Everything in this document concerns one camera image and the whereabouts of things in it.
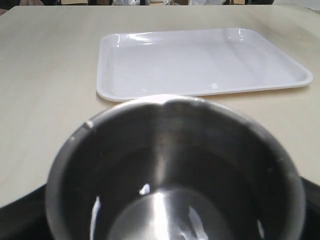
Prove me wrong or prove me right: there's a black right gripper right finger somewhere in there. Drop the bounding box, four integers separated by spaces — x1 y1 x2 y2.
300 177 320 240

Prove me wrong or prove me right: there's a white plastic tray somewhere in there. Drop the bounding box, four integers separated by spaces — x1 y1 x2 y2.
96 28 313 102

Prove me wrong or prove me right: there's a stainless steel cup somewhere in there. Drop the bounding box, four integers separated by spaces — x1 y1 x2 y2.
45 94 306 240

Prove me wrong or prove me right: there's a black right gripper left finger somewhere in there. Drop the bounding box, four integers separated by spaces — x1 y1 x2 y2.
0 185 53 240

